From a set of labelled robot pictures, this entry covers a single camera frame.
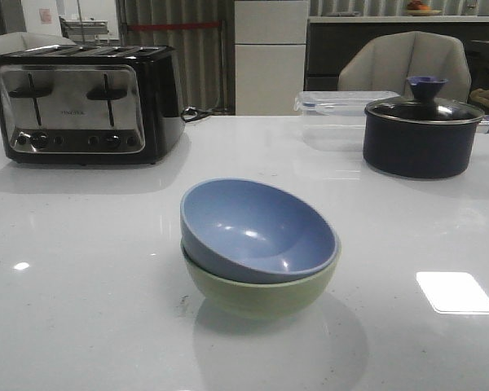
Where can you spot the blue bowl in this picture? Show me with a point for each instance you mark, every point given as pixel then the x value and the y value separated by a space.
pixel 251 232

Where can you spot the green bowl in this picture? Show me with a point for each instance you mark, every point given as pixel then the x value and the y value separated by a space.
pixel 260 301

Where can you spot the clear plastic food container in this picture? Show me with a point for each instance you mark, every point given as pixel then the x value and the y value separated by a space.
pixel 334 121

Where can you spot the white cabinet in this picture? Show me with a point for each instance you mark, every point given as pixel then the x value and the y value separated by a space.
pixel 270 56

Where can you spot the dark blue saucepan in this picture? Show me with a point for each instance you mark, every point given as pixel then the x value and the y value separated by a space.
pixel 419 140

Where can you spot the beige upholstered chair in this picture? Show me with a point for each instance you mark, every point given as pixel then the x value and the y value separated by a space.
pixel 386 62

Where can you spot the glass lid with blue knob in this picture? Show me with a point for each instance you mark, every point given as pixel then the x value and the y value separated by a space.
pixel 426 102

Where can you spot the black and chrome toaster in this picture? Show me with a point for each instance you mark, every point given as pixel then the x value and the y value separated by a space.
pixel 91 105

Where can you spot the fruit plate on counter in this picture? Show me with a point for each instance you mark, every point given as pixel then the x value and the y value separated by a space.
pixel 419 8

